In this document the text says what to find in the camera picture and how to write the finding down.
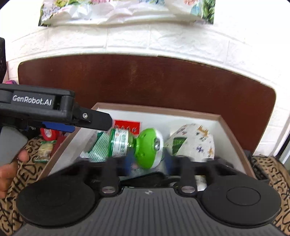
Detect person's left hand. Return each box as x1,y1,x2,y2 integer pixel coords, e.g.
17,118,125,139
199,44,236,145
0,149,29,199

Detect floral plastic bag on wall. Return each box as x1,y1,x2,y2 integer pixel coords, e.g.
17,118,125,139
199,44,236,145
38,0,215,27

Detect red packet in box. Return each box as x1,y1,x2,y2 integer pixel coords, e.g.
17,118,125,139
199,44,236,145
113,119,141,135

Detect red tape roll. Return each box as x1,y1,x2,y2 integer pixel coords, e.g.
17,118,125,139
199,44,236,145
40,128,60,141

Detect dark wooden headboard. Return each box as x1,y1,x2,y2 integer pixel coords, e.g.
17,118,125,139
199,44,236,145
18,54,276,151

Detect green white bottle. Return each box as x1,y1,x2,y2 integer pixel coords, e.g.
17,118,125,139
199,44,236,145
108,128,164,169

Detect brown cardboard shoe box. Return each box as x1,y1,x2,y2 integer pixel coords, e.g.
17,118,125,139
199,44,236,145
38,102,257,191

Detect white printed drawstring pouch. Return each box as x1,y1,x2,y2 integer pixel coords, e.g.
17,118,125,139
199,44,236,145
165,123,215,162

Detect brown letter print cloth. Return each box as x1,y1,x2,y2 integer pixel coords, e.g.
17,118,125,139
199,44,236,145
1,138,289,235

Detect green white sachet packet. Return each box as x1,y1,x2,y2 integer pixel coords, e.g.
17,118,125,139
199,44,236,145
80,132,109,163

